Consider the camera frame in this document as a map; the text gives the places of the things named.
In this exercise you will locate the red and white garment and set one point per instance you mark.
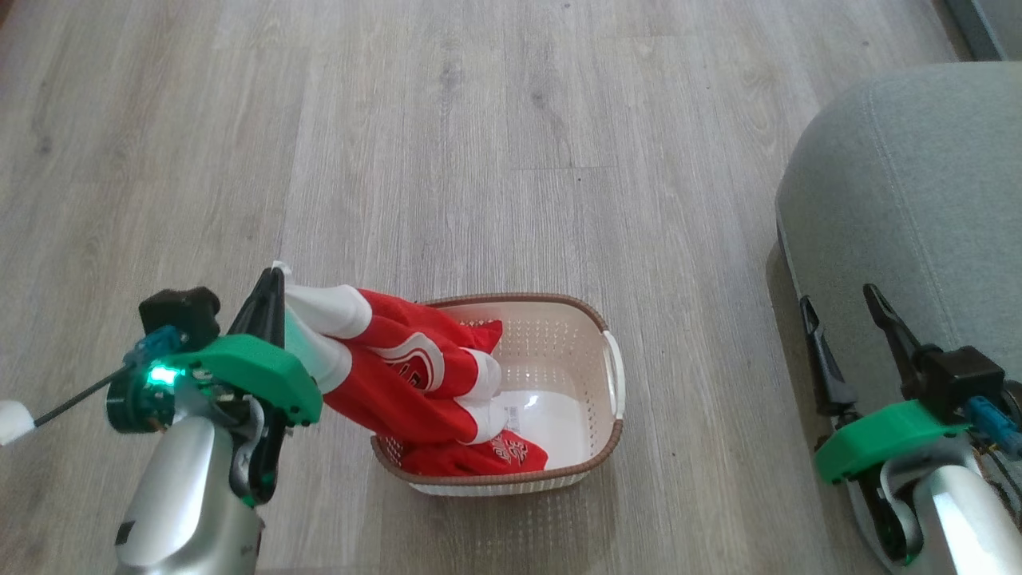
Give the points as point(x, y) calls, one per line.
point(399, 391)

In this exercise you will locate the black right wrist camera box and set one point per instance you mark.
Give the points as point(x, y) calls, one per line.
point(962, 383)

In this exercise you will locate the grey sofa seat section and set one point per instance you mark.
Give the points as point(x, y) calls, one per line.
point(986, 28)

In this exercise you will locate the blue right camera connector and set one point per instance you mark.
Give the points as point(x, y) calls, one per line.
point(994, 423)

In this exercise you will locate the rounded grey sofa seat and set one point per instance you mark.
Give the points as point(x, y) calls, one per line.
point(902, 200)

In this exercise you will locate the blue camera connector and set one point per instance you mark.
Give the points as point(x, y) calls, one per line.
point(994, 423)
point(156, 343)

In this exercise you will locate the beige perforated laundry basket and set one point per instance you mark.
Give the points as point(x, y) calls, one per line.
point(559, 343)

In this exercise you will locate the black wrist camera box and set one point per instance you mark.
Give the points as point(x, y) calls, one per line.
point(182, 313)
point(962, 383)

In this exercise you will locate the blue left camera connector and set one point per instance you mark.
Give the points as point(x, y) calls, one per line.
point(156, 343)

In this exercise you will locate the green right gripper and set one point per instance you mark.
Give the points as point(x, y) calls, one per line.
point(886, 439)

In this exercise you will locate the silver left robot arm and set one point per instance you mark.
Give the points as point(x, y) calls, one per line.
point(184, 495)

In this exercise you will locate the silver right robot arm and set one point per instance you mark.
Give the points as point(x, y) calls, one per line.
point(966, 519)

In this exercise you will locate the white barcode label sticker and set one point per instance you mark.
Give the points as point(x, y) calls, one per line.
point(512, 417)

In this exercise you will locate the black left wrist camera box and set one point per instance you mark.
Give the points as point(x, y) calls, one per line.
point(182, 313)

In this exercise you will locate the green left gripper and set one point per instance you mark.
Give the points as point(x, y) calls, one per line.
point(255, 371)

